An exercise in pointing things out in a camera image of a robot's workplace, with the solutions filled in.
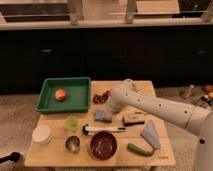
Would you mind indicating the dark grapes bunch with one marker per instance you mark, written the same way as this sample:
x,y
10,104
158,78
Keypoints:
x,y
101,99

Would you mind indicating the dark red bowl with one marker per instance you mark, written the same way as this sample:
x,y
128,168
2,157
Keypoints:
x,y
103,145

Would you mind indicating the blue sponge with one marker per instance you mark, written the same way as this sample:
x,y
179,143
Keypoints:
x,y
101,115

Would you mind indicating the orange peach fruit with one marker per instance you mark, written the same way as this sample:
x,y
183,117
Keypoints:
x,y
60,95

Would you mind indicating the yellow banana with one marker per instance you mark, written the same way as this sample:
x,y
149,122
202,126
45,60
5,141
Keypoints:
x,y
140,112

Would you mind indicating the grey folded cloth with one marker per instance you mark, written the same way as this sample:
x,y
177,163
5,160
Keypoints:
x,y
149,133

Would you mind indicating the green plastic tray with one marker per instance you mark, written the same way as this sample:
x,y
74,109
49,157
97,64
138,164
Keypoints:
x,y
77,99

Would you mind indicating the green plastic cup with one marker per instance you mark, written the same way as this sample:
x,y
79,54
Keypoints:
x,y
71,123

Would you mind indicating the green cucumber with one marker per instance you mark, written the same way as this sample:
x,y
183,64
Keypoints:
x,y
137,150

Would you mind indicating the black object on floor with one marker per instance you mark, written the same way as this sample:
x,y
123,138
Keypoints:
x,y
14,156

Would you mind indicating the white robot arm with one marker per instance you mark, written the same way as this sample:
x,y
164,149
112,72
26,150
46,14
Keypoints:
x,y
194,119

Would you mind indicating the small metal cup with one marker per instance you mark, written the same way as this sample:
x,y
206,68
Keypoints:
x,y
72,144

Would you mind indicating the wooden block brush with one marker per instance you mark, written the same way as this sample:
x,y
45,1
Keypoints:
x,y
133,119

